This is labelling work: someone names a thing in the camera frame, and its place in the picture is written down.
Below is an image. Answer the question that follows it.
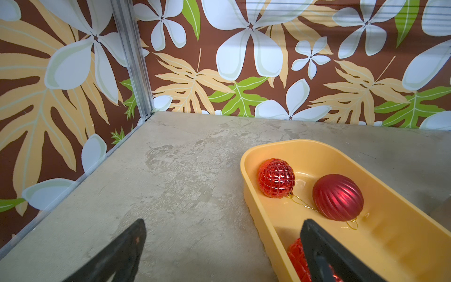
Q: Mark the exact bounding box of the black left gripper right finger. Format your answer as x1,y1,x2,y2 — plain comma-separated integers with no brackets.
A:
300,219,384,282

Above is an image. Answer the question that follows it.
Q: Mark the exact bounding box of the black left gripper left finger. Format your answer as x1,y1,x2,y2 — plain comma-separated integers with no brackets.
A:
65,219,147,282

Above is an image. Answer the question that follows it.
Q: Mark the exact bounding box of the large red glitter ball ornament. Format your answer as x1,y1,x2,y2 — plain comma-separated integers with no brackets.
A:
287,237,344,282

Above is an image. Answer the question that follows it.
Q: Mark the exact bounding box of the red grid-textured ball ornament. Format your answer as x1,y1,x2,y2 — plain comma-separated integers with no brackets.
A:
258,158,295,199

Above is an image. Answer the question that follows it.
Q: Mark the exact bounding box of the dark red ribbed ball ornament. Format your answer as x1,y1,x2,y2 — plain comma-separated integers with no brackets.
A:
312,174,364,222

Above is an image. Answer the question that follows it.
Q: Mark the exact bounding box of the yellow plastic tray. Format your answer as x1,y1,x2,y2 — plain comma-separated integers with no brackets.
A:
240,139,451,282

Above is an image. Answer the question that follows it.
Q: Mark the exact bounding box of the aluminium frame post left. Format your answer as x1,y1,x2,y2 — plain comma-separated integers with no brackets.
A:
111,0,154,121

